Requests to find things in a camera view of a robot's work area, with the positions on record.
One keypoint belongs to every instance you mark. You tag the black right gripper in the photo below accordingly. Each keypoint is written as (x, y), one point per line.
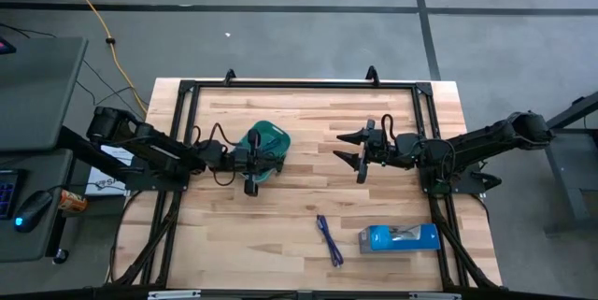
(380, 152)

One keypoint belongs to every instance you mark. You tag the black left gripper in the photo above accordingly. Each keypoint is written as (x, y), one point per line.
(252, 169)

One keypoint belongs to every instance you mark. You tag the teal plastic bin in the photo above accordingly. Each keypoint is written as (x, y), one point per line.
(273, 134)

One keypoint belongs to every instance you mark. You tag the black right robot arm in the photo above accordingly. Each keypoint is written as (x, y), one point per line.
(486, 138)

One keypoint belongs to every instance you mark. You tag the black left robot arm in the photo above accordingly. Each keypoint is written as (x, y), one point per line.
(149, 143)

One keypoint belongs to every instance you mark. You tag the blue retail box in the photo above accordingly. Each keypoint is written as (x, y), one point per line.
(397, 238)

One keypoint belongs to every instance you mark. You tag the white printed paper sheet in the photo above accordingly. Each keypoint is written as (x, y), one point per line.
(100, 183)

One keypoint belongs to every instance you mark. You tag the orange drink can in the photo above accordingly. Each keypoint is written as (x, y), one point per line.
(72, 201)

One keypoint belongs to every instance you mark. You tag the black desk caster wheel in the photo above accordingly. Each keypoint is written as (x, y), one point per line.
(61, 256)

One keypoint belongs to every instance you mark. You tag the grey desk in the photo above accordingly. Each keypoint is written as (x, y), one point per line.
(37, 99)

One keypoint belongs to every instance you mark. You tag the black computer mouse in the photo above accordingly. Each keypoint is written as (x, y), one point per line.
(32, 211)

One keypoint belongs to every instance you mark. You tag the black keyboard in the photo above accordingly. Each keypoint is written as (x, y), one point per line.
(7, 195)

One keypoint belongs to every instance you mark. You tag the dark device with red light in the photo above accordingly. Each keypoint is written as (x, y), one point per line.
(5, 47)

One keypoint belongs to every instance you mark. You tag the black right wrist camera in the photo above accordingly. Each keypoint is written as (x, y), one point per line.
(410, 145)

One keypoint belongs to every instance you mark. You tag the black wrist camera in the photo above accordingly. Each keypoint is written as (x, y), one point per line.
(410, 145)
(213, 151)

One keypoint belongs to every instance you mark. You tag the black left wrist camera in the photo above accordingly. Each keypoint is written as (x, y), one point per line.
(213, 151)

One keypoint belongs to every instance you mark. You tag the black aluminium table frame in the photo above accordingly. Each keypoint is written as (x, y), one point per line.
(303, 84)

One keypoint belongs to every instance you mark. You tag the silver metal bracket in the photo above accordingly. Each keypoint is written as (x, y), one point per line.
(434, 296)
(174, 295)

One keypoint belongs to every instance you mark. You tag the black side table frame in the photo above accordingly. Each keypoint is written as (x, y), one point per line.
(567, 118)

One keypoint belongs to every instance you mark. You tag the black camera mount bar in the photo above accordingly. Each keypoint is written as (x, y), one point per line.
(70, 294)

